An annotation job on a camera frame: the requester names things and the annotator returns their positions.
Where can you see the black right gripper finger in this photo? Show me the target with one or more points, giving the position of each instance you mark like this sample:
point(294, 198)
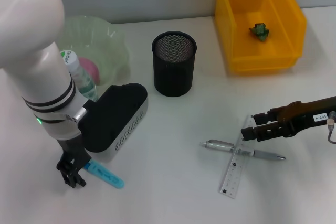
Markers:
point(262, 117)
point(257, 132)

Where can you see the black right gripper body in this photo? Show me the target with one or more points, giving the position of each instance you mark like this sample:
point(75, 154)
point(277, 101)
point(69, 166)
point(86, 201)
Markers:
point(307, 117)

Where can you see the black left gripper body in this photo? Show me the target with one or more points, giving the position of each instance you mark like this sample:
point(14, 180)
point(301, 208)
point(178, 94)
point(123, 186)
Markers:
point(73, 153)

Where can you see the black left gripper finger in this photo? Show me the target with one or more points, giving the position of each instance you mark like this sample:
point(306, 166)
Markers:
point(73, 178)

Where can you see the blue capped scissors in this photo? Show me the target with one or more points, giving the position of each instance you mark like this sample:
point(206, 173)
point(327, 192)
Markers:
point(110, 179)

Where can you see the clear plastic water bottle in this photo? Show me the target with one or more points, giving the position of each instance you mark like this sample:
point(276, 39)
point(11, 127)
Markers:
point(78, 77)

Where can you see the small green toy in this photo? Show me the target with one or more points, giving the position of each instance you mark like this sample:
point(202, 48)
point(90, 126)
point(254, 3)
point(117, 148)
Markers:
point(260, 32)

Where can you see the pink peach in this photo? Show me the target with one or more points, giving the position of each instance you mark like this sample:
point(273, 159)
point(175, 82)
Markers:
point(92, 69)

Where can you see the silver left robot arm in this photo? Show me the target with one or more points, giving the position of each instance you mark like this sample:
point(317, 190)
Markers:
point(31, 37)

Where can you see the grey ballpoint pen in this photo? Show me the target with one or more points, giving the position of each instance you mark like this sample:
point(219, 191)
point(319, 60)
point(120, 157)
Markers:
point(220, 145)

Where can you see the transparent plastic ruler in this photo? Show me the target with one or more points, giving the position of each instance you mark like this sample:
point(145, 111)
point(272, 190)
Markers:
point(236, 166)

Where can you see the black mesh pen holder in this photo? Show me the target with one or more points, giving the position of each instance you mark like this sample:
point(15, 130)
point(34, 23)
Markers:
point(173, 72)

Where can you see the pale green glass fruit plate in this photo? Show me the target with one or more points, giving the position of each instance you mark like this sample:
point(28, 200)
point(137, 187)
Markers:
point(105, 37)

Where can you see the yellow plastic bin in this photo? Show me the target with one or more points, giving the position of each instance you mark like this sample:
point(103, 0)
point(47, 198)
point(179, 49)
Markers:
point(262, 53)

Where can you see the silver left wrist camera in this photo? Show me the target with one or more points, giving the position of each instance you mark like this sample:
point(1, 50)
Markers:
point(113, 116)

